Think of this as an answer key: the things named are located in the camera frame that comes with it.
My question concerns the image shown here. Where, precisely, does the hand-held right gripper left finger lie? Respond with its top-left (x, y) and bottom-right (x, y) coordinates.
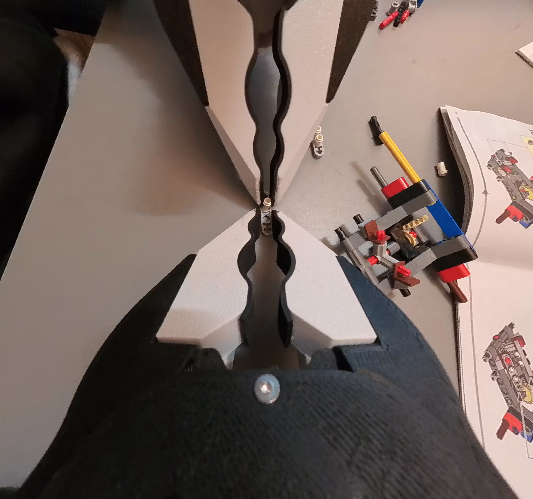
top-left (155, 209), bottom-right (262, 369)

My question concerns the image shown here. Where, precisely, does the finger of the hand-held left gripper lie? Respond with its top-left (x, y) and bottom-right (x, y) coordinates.
top-left (270, 0), bottom-right (347, 201)
top-left (187, 0), bottom-right (264, 203)

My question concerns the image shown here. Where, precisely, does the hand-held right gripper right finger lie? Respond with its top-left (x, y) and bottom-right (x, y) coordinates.
top-left (270, 210), bottom-right (378, 359)

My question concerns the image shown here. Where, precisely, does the lego chassis assembly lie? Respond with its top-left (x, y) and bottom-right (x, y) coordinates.
top-left (335, 132), bottom-right (479, 303)

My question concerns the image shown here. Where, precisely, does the open instruction booklet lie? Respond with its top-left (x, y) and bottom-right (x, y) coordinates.
top-left (438, 105), bottom-right (533, 499)

